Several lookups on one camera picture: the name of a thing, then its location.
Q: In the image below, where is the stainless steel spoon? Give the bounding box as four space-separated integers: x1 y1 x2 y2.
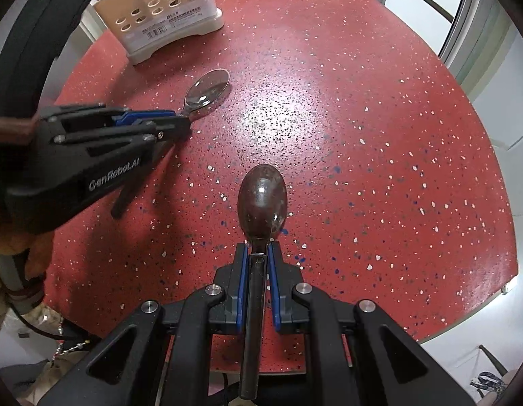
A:
177 68 231 122

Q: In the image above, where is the beige plastic utensil holder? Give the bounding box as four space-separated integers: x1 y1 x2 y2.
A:
94 0 224 65

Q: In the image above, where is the dark brown wooden spoon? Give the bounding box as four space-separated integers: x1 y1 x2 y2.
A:
238 164 287 401

